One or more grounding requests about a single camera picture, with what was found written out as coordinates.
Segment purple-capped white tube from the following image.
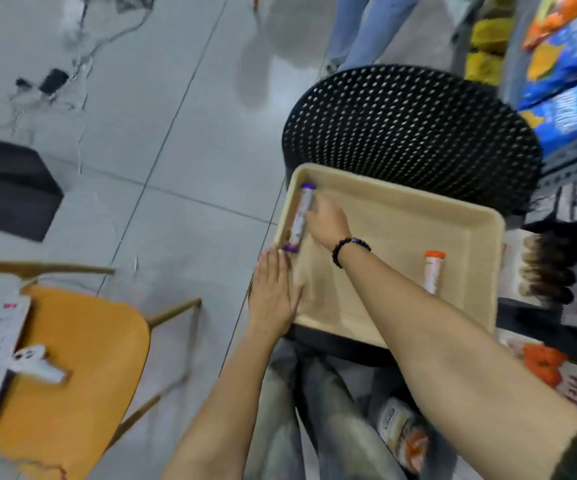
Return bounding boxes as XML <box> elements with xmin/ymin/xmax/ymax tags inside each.
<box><xmin>283</xmin><ymin>182</ymin><xmax>317</xmax><ymax>254</ymax></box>

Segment person's right hand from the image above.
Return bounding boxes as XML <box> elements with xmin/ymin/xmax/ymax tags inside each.
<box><xmin>304</xmin><ymin>192</ymin><xmax>353</xmax><ymax>251</ymax></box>

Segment person's grey jeans legs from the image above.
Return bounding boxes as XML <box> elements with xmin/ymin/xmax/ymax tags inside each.
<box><xmin>243</xmin><ymin>339</ymin><xmax>412</xmax><ymax>480</ymax></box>

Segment blue snack packet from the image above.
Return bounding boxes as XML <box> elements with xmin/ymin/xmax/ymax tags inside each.
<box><xmin>519</xmin><ymin>72</ymin><xmax>577</xmax><ymax>158</ymax></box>
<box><xmin>517</xmin><ymin>0</ymin><xmax>577</xmax><ymax>111</ymax></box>

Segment white plug adapter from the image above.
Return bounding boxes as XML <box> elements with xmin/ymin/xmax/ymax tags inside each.
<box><xmin>7</xmin><ymin>344</ymin><xmax>70</xmax><ymax>385</ymax></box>

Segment grey shelf rail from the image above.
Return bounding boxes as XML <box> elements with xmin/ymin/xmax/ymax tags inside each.
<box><xmin>523</xmin><ymin>147</ymin><xmax>577</xmax><ymax>226</ymax></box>

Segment black perforated round stool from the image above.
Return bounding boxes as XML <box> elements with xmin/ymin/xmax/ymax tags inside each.
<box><xmin>281</xmin><ymin>64</ymin><xmax>544</xmax><ymax>368</ymax></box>

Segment beige plastic tray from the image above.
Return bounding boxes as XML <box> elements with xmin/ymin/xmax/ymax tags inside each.
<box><xmin>274</xmin><ymin>163</ymin><xmax>506</xmax><ymax>349</ymax></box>

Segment person's left forearm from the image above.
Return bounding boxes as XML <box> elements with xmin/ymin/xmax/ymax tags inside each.
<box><xmin>161</xmin><ymin>327</ymin><xmax>294</xmax><ymax>480</ymax></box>

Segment orange-capped white tube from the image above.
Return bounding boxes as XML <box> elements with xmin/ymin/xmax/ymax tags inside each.
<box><xmin>422</xmin><ymin>250</ymin><xmax>447</xmax><ymax>296</ymax></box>

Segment small black device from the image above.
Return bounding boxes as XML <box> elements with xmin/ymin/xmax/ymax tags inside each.
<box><xmin>38</xmin><ymin>68</ymin><xmax>70</xmax><ymax>96</ymax></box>

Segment black bead bracelet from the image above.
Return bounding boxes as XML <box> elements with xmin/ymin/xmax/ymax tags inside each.
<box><xmin>332</xmin><ymin>237</ymin><xmax>372</xmax><ymax>269</ymax></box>

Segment person's right forearm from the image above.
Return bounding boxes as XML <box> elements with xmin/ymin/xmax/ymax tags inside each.
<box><xmin>340</xmin><ymin>244</ymin><xmax>577</xmax><ymax>480</ymax></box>

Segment stack of yellow packets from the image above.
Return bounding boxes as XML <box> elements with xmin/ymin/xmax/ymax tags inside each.
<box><xmin>463</xmin><ymin>0</ymin><xmax>518</xmax><ymax>88</ymax></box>

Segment white box with brown sticks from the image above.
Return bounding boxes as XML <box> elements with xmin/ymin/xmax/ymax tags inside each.
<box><xmin>498</xmin><ymin>229</ymin><xmax>577</xmax><ymax>309</ymax></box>

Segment orange wooden chair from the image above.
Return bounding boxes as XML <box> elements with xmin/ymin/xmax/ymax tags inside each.
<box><xmin>0</xmin><ymin>259</ymin><xmax>203</xmax><ymax>480</ymax></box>

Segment white and orange snack packet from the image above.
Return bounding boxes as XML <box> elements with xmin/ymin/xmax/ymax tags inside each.
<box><xmin>376</xmin><ymin>396</ymin><xmax>430</xmax><ymax>476</ymax></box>

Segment black box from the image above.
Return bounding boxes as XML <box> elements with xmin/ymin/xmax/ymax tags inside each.
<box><xmin>0</xmin><ymin>132</ymin><xmax>65</xmax><ymax>244</ymax></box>

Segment person's left hand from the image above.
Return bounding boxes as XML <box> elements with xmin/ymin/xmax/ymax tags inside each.
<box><xmin>247</xmin><ymin>246</ymin><xmax>304</xmax><ymax>340</ymax></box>

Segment white box with orange picture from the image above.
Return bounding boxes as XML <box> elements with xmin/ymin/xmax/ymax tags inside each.
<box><xmin>496</xmin><ymin>329</ymin><xmax>577</xmax><ymax>421</ymax></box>

